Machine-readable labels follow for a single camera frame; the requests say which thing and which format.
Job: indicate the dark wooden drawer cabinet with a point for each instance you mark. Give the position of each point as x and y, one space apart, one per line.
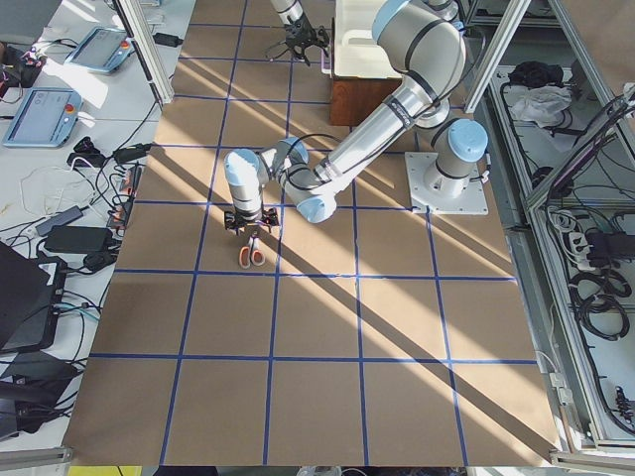
354 99

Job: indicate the black laptop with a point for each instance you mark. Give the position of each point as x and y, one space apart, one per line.
31 289

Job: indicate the black white cloth pile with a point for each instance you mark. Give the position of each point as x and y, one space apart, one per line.
546 98

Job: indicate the grey orange scissors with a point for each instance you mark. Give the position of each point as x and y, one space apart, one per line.
250 254

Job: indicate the white plastic bin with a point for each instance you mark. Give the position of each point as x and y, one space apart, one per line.
355 53

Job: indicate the white drawer handle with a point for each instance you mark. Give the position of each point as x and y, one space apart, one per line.
325 64

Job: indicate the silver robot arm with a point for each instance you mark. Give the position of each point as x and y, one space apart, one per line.
288 11
430 54

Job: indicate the blue teach pendant near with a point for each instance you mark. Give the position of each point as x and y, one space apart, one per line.
44 119

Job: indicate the blue teach pendant far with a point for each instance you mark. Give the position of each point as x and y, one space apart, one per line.
103 50

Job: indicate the black power adapter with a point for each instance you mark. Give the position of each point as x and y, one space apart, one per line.
78 239

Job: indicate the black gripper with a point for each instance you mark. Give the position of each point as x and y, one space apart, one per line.
247 225
297 32

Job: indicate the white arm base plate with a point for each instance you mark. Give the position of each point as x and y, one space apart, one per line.
431 191

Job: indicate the aluminium frame post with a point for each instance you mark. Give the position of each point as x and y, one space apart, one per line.
133 19

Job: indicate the blue teach pendant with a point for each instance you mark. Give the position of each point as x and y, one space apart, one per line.
44 119
103 50

